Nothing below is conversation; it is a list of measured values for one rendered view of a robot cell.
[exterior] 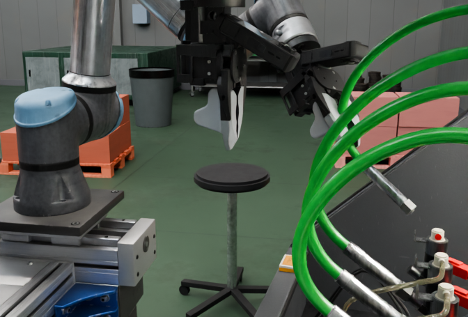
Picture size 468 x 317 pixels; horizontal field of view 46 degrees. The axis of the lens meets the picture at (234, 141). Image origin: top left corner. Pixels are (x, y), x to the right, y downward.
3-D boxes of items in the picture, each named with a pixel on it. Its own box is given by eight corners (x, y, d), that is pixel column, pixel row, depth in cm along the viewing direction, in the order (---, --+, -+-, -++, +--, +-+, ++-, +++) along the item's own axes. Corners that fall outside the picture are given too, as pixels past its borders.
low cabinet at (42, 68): (182, 90, 1048) (180, 46, 1029) (149, 106, 861) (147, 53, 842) (78, 88, 1084) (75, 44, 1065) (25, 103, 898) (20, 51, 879)
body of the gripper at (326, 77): (320, 123, 97) (296, 70, 102) (354, 94, 91) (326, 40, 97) (289, 118, 92) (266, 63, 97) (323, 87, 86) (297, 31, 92)
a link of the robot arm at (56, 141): (3, 161, 107) (-4, 93, 104) (49, 146, 119) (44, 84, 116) (55, 167, 103) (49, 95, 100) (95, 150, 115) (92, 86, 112)
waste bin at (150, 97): (178, 127, 704) (177, 70, 687) (132, 129, 691) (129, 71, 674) (173, 119, 759) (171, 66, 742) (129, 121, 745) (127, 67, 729)
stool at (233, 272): (293, 281, 297) (297, 157, 282) (288, 341, 244) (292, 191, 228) (189, 274, 306) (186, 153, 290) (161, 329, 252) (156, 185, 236)
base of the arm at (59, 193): (-2, 214, 106) (-8, 164, 104) (37, 190, 121) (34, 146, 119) (70, 219, 104) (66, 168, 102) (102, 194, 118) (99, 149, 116)
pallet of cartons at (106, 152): (106, 181, 478) (102, 107, 463) (-6, 173, 499) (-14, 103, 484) (140, 157, 554) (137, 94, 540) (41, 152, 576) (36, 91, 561)
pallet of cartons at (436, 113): (330, 147, 600) (333, 85, 584) (442, 152, 578) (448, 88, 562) (328, 167, 521) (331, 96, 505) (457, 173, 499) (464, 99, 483)
